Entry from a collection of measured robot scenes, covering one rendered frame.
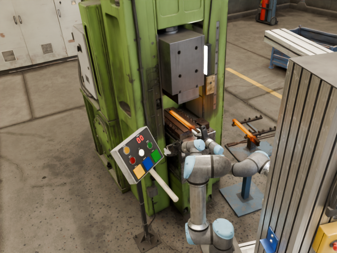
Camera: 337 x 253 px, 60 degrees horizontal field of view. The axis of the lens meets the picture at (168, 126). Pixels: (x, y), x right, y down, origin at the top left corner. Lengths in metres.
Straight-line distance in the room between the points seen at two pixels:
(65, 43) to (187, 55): 5.40
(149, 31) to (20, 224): 2.36
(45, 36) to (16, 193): 4.25
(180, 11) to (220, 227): 1.47
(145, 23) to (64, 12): 5.20
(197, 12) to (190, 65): 0.39
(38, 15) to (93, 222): 5.04
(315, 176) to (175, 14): 1.55
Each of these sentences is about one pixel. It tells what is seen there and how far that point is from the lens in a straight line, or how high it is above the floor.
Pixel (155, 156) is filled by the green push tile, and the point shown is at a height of 1.01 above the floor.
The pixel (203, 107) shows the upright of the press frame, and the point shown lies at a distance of 2.67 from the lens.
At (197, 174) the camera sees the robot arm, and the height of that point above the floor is 1.40.
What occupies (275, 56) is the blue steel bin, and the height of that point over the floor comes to 0.25.
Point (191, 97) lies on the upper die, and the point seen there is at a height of 1.30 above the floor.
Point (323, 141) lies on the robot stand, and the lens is 0.96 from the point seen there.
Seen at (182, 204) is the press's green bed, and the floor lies 0.19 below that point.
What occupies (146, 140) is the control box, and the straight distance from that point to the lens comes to 2.15.
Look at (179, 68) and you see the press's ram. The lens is 2.16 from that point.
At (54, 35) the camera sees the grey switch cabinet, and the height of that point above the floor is 0.64.
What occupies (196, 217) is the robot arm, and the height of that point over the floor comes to 1.13.
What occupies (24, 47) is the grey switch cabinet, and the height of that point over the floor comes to 0.51.
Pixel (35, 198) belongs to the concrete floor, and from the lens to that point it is 3.68.
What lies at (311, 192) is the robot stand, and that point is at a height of 1.65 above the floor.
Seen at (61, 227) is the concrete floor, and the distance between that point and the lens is 3.26.
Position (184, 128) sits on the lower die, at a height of 0.99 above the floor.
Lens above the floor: 2.39
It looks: 34 degrees down
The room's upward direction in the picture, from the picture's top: 4 degrees counter-clockwise
